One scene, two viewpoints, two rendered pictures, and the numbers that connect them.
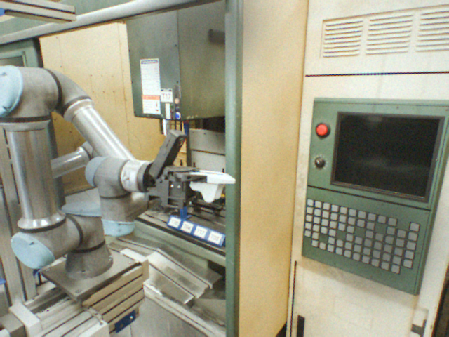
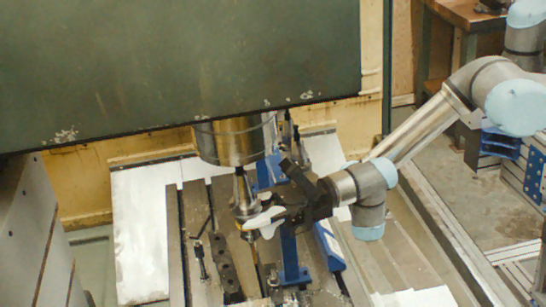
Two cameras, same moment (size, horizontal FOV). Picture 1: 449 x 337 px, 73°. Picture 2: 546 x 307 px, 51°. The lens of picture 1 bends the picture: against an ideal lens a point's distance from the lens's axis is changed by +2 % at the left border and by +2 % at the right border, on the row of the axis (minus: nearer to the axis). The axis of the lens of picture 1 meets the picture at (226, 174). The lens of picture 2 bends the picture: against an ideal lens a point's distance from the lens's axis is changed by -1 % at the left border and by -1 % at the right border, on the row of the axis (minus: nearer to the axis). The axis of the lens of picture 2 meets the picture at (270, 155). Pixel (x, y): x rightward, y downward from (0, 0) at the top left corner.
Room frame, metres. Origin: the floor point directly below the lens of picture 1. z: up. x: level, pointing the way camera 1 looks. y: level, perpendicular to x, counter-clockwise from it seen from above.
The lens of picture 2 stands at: (2.69, 1.09, 1.99)
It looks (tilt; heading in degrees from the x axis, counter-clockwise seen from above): 31 degrees down; 226
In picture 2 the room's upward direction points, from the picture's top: 7 degrees counter-clockwise
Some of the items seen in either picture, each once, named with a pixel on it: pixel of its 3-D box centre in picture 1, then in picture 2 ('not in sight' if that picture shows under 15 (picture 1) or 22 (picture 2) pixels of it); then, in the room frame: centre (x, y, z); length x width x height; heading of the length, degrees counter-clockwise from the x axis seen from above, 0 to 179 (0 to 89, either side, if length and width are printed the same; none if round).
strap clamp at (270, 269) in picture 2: not in sight; (275, 291); (2.00, 0.34, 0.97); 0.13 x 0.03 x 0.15; 53
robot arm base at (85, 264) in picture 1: (88, 253); (521, 59); (0.92, 0.47, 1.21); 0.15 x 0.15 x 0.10
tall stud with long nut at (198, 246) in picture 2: not in sight; (200, 259); (2.02, 0.09, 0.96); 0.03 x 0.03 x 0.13
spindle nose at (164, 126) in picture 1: (170, 124); (233, 117); (2.09, 0.38, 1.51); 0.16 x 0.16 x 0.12
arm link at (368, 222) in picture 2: not in sight; (366, 211); (1.81, 0.48, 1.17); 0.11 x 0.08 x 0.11; 48
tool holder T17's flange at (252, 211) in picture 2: not in sight; (246, 205); (2.09, 0.38, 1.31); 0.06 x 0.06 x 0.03
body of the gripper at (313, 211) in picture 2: not in sight; (304, 204); (1.97, 0.43, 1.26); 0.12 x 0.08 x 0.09; 157
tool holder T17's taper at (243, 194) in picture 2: not in sight; (242, 187); (2.09, 0.38, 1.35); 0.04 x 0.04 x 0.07
